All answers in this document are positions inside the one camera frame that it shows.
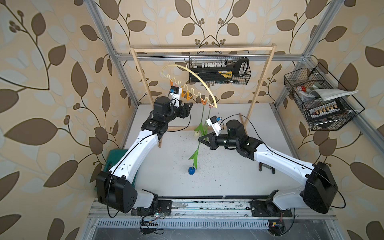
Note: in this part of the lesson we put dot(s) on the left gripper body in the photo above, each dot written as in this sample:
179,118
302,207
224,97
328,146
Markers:
184,112

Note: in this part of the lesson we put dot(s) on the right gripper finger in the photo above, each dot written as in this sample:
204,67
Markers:
205,138
207,143

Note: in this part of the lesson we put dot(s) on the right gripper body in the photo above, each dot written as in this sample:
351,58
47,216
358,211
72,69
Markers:
221,140

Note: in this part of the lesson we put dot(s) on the blue tulip flower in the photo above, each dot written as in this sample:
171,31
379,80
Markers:
194,156

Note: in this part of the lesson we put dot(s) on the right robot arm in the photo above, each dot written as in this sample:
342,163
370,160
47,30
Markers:
317,189

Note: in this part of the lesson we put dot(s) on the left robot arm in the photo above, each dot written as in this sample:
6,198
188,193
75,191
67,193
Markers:
115,187

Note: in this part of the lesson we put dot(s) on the green plastic tool case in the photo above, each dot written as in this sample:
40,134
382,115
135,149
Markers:
103,177

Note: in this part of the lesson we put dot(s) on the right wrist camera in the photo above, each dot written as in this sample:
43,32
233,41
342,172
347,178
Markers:
215,123

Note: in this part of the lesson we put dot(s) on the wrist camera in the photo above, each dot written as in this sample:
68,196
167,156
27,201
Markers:
215,123
174,95

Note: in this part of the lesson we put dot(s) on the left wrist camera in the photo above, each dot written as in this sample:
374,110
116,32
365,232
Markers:
174,95

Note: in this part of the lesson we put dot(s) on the orange handled pliers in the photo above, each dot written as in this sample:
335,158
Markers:
265,166

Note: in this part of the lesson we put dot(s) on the back wire basket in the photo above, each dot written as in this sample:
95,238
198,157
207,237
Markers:
220,70

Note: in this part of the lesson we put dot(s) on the wire basket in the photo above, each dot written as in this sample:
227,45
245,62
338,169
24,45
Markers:
220,70
324,107

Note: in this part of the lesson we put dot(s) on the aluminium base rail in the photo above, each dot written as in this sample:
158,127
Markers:
222,214

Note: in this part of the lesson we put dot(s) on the right wire basket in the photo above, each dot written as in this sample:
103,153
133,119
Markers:
324,107

